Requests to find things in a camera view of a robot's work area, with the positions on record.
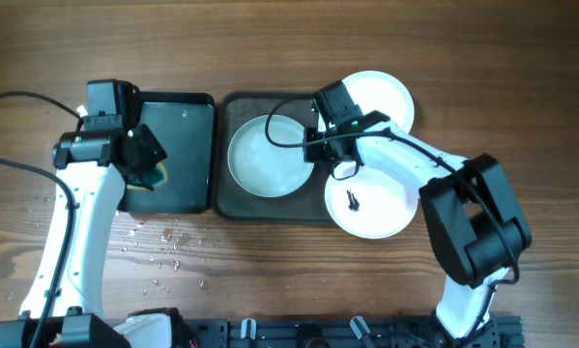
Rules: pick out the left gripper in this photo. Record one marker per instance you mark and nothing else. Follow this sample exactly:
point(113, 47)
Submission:
point(141, 151)

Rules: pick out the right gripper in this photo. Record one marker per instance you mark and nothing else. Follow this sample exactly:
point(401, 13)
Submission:
point(315, 146)

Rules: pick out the green yellow sponge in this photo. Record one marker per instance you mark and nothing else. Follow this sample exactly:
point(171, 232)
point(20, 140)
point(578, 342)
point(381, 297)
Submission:
point(150, 180)

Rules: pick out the white plate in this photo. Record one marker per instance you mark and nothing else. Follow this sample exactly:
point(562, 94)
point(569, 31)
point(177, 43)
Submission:
point(261, 168)
point(379, 91)
point(369, 204)

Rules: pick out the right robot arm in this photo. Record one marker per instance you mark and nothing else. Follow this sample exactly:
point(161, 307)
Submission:
point(474, 222)

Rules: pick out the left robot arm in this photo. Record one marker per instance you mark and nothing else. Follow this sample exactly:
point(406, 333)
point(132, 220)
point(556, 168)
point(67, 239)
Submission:
point(64, 304)

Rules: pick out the black water tray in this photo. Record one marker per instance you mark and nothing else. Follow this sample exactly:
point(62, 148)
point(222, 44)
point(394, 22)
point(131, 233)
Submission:
point(185, 125)

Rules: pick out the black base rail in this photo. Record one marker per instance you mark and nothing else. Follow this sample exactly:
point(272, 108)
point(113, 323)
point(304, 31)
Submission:
point(397, 332)

